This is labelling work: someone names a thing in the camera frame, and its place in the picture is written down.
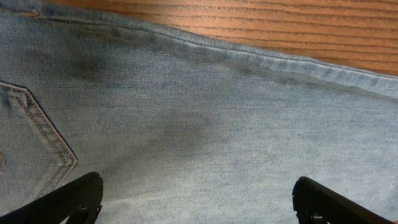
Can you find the blue denim jeans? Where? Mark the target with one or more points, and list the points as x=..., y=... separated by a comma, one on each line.
x=184, y=128

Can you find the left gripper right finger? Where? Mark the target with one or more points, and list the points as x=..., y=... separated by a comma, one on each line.
x=314, y=203

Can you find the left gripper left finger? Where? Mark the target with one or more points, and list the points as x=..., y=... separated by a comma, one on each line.
x=76, y=202

